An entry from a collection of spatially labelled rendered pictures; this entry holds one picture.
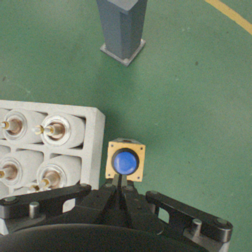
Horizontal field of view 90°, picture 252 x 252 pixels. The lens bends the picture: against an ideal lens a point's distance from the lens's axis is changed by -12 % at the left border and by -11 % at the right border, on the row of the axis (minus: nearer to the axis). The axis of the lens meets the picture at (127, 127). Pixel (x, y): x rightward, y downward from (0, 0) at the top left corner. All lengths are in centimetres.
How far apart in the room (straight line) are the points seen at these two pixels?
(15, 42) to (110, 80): 53
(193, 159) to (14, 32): 105
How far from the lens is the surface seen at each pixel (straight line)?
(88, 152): 42
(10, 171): 44
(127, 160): 26
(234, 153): 77
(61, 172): 38
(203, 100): 69
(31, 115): 43
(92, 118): 42
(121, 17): 46
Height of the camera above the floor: 58
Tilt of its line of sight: 87 degrees down
